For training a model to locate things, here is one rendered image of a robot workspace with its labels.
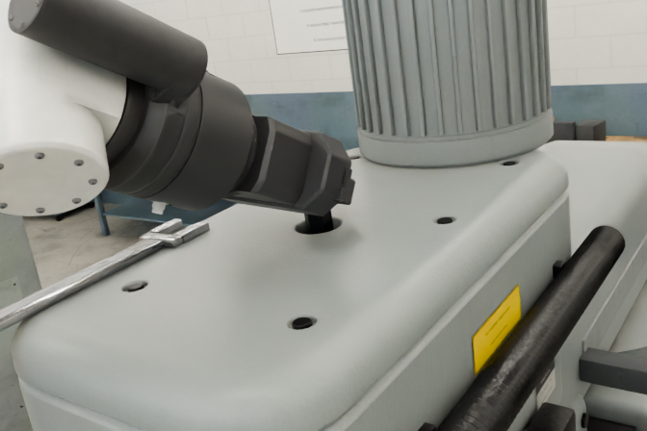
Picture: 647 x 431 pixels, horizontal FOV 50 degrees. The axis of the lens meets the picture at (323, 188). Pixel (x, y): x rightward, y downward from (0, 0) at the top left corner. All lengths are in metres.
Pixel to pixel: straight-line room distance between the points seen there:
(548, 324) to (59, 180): 0.37
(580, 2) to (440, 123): 4.18
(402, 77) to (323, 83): 5.13
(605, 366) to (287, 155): 0.50
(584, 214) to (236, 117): 0.58
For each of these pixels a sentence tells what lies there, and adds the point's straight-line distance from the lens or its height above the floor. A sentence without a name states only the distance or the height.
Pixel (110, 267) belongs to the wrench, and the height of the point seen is 1.90.
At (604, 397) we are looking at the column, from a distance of 0.98.
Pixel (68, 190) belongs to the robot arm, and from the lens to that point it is 0.37.
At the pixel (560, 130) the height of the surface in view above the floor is 1.03.
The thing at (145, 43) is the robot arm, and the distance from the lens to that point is 0.37.
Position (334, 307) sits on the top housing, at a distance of 0.41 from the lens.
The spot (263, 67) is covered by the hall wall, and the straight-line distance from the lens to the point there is 6.13.
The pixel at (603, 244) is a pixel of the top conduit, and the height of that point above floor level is 1.80.
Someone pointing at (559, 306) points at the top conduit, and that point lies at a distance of 0.58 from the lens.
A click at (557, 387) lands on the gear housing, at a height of 1.66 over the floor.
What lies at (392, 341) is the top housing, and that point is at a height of 1.87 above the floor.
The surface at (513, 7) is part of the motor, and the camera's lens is 0.66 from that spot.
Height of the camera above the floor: 2.07
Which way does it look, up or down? 16 degrees down
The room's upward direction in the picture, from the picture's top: 8 degrees counter-clockwise
